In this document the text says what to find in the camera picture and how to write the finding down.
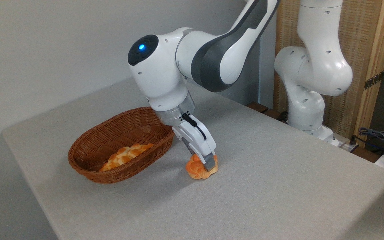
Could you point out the braided bread loaf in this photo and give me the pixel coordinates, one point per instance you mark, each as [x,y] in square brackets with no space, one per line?
[123,156]

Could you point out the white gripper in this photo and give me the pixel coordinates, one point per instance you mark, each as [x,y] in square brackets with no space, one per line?
[197,138]

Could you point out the round orange bread bun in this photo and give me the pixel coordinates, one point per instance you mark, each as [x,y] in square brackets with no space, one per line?
[195,170]

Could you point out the wooden woven screen panel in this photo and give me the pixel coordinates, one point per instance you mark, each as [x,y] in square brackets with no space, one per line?
[365,40]

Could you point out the brown wicker basket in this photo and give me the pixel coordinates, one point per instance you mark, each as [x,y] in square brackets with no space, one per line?
[88,150]

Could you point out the black metal screen hinge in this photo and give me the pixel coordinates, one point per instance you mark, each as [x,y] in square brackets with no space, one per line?
[373,80]

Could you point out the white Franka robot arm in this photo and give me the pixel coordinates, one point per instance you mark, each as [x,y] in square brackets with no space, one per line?
[212,60]

